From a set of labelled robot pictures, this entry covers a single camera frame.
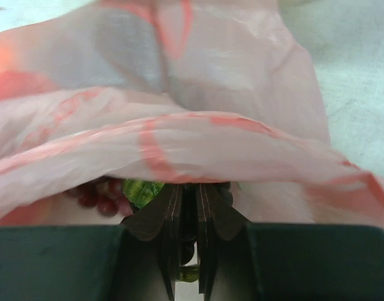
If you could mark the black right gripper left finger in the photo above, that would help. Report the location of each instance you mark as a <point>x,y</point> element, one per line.
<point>135,260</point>

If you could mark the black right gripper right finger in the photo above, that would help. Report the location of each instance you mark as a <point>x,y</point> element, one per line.
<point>242,260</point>

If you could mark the pink plastic bag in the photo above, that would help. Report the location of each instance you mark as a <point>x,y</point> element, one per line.
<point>172,91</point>

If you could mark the red grape bunch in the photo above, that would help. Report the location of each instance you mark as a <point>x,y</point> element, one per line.
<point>106,195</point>

